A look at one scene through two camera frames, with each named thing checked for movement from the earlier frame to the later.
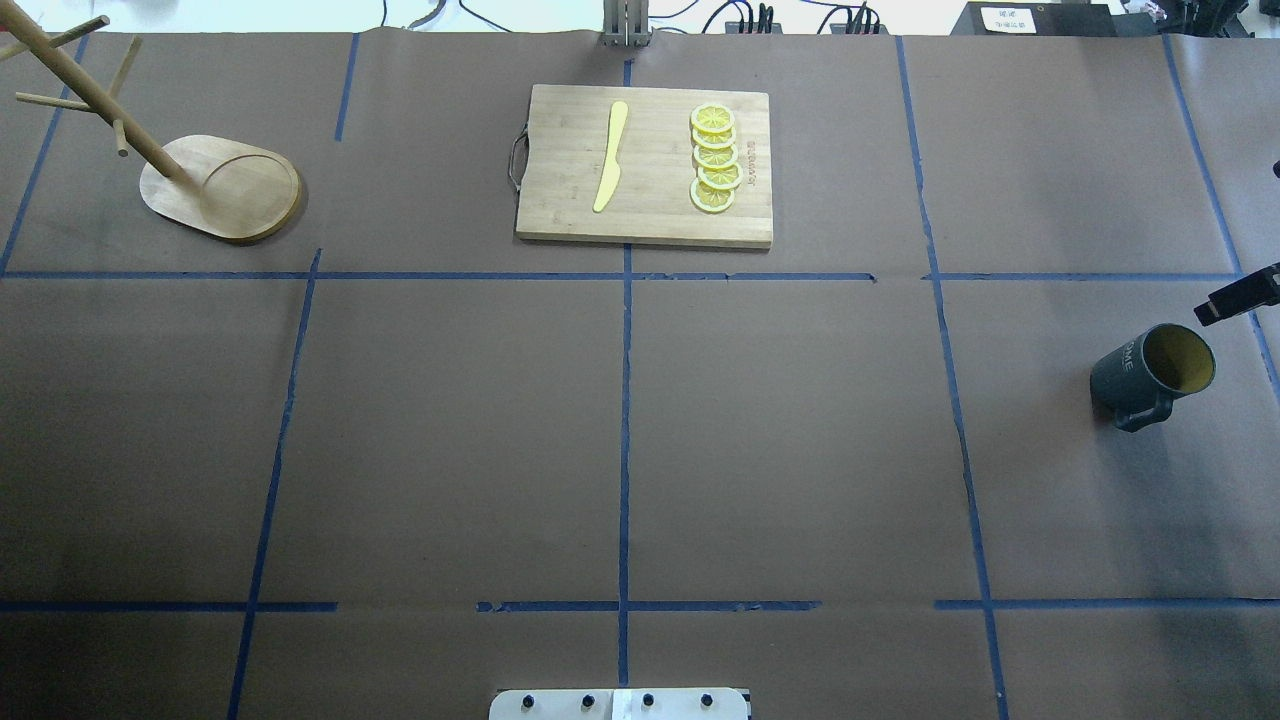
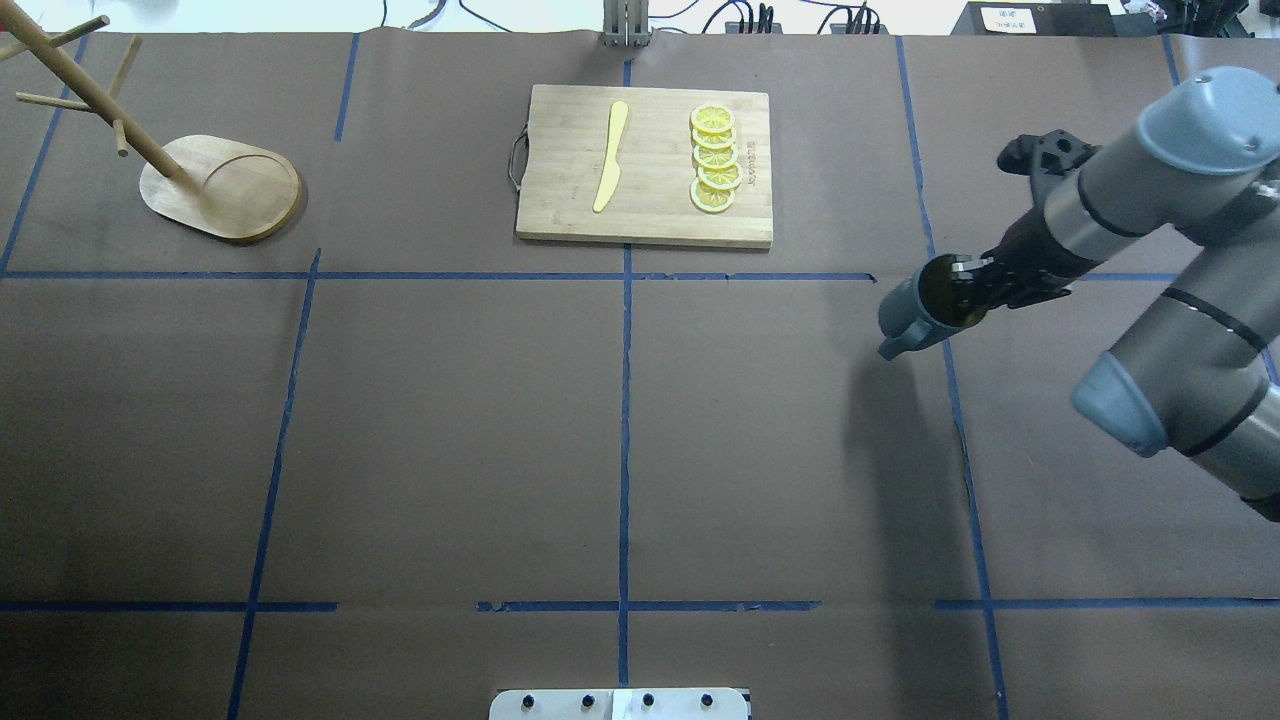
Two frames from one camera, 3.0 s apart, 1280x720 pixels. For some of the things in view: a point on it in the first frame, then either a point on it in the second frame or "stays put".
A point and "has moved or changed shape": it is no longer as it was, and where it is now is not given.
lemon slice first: (712, 117) stays put
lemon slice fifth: (711, 199) stays put
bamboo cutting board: (649, 202) stays put
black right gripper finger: (1256, 289) to (1029, 265)
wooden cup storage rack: (213, 186) stays put
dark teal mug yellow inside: (1136, 383) has moved or changed shape
